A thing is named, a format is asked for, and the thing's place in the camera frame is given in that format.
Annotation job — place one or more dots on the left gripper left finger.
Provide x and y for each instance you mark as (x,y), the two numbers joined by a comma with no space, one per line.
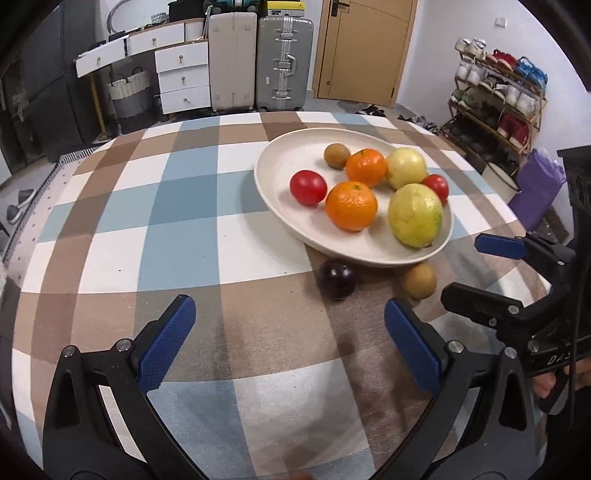
(99,422)

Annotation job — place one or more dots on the orange tangerine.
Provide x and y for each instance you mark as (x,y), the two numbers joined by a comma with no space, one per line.
(367,166)
(351,206)

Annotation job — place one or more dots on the white drawer cabinet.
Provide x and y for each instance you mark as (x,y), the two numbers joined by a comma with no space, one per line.
(180,55)

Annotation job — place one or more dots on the yellow green guava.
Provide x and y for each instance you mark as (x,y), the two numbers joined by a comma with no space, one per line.
(415,215)

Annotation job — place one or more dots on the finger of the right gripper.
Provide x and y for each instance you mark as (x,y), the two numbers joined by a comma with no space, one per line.
(544,256)
(509,317)

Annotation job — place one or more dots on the wooden door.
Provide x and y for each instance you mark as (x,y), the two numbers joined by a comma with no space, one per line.
(362,49)

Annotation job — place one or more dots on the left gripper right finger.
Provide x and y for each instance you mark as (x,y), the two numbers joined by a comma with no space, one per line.
(479,423)

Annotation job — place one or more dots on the brown longan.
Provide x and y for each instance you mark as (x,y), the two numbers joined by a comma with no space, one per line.
(420,281)
(336,155)

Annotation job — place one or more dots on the silver suitcase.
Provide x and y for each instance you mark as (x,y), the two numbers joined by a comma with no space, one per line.
(283,58)

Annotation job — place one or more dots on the dark plum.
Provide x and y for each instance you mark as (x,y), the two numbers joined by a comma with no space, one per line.
(336,279)

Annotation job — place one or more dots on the checkered tablecloth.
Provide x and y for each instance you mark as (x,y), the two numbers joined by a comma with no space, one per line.
(274,377)

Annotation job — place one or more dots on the black refrigerator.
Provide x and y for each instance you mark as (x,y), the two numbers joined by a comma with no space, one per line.
(46,109)

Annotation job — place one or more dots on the shoe rack with shoes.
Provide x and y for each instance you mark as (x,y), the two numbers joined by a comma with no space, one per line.
(497,106)

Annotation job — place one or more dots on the white enamel pot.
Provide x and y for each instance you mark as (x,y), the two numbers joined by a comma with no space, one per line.
(500,181)

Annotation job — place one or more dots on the beige suitcase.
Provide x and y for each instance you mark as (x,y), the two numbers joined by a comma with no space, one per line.
(232,60)

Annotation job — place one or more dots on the right hand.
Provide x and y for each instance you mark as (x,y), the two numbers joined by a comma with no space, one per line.
(543,384)

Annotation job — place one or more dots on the cream round plate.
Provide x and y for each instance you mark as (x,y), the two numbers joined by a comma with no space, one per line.
(304,150)

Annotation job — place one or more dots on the red tomato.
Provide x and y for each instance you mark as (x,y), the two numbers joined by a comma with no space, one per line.
(308,187)
(439,185)

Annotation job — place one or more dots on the yellow black shoebox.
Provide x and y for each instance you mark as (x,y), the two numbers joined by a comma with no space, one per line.
(280,8)

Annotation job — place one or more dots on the purple bag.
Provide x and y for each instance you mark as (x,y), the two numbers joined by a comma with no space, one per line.
(539,181)

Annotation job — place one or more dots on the woven laundry basket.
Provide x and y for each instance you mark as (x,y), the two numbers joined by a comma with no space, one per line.
(131,95)

